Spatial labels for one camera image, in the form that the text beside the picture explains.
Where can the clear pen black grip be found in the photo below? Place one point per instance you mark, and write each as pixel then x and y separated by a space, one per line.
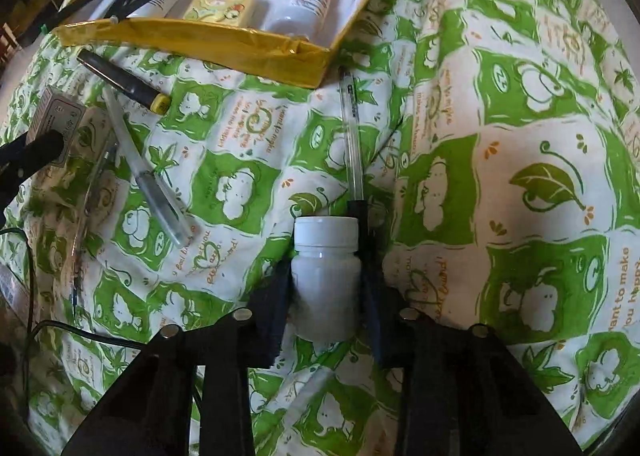
pixel 352 135

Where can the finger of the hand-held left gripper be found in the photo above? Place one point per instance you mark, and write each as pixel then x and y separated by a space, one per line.
pixel 35 150

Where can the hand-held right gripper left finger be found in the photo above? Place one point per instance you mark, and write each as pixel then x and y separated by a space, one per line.
pixel 272 306

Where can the thin clear pen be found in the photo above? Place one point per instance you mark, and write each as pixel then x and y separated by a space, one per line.
pixel 92 196

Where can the frosted plastic pen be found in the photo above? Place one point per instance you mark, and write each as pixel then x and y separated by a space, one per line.
pixel 305 401

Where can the grey cardboard box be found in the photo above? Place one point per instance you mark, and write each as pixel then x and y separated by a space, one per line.
pixel 55 115

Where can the translucent grey pen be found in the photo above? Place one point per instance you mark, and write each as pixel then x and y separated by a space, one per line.
pixel 150 175

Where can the yellow edged tray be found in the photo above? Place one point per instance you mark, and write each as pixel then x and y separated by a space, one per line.
pixel 200 43

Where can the small white pill bottle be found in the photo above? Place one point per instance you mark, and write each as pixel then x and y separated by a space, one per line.
pixel 325 281

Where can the brown wooden furniture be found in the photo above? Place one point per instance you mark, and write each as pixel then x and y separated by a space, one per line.
pixel 20 20

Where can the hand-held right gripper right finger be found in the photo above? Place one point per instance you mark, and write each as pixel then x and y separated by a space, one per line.
pixel 377 311

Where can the green printed blanket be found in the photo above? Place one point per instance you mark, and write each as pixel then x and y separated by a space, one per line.
pixel 500 160

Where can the white barcode packet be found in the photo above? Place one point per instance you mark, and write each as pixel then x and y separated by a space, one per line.
pixel 12 288

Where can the black marker yellow cap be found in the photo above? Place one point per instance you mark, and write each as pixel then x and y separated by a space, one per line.
pixel 120 78

